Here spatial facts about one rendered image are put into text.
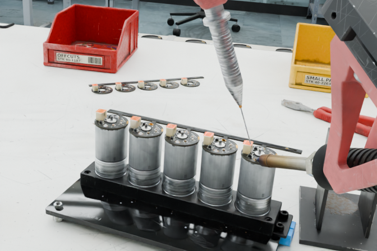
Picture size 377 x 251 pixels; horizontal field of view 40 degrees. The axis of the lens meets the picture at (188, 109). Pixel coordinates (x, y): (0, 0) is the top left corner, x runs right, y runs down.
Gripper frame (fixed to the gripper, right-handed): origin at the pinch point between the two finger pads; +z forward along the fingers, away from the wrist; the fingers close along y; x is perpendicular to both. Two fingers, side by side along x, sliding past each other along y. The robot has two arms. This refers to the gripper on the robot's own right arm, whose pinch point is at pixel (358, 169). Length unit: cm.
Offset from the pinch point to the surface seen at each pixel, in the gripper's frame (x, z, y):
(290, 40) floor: -212, 213, -216
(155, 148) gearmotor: -9.8, 11.1, 5.0
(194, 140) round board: -8.9, 9.5, 2.6
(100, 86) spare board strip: -30.0, 28.0, 1.5
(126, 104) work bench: -24.8, 25.3, 0.3
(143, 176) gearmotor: -8.8, 13.1, 5.8
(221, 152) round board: -7.0, 8.4, 1.7
